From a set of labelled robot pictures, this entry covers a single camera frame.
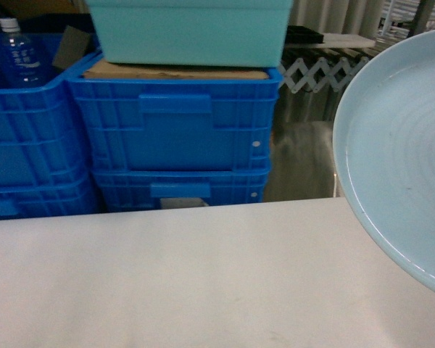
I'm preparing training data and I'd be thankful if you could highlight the light blue round tray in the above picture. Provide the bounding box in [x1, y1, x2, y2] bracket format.
[333, 30, 435, 292]

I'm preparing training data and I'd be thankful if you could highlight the blue crate top right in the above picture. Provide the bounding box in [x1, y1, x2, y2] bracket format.
[67, 56, 281, 171]

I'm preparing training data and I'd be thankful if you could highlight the blue crate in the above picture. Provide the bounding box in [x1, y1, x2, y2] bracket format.
[0, 175, 103, 220]
[0, 34, 95, 191]
[67, 56, 281, 171]
[92, 168, 270, 212]

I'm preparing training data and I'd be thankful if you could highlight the blue crate bottom right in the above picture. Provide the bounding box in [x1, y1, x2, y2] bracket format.
[92, 168, 270, 212]

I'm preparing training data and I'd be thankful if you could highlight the grey folding scissor gate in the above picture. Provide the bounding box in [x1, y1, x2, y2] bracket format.
[277, 57, 370, 94]

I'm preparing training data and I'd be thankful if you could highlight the teal foam box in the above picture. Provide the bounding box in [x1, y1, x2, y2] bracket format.
[87, 0, 293, 67]

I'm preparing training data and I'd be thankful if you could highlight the blue crate top middle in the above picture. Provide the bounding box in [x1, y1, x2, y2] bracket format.
[0, 34, 95, 191]

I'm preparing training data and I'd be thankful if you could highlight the black flat board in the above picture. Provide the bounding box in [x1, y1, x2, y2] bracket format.
[52, 25, 91, 70]

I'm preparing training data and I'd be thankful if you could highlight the blue crate bottom middle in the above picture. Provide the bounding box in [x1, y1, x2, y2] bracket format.
[0, 175, 103, 220]

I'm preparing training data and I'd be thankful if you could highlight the clear plastic water bottle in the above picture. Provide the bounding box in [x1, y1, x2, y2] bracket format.
[0, 17, 46, 88]

